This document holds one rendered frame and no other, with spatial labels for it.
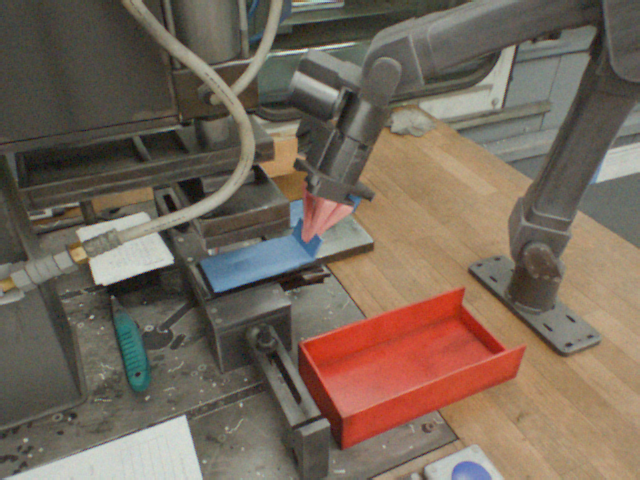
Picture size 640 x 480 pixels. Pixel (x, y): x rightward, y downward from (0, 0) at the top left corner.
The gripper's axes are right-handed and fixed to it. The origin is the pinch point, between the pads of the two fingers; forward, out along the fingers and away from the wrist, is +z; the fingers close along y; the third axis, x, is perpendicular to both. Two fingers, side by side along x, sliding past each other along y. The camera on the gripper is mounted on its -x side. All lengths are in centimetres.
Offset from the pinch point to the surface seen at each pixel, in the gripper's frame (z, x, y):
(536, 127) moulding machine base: -28, -56, -98
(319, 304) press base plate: 9.9, 0.6, -6.5
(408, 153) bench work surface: -11, -33, -38
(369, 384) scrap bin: 11.3, 16.7, -6.2
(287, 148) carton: -3.4, -36.2, -12.2
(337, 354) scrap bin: 10.8, 11.6, -3.8
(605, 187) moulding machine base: -21, -56, -144
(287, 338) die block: 12.1, 7.2, 1.3
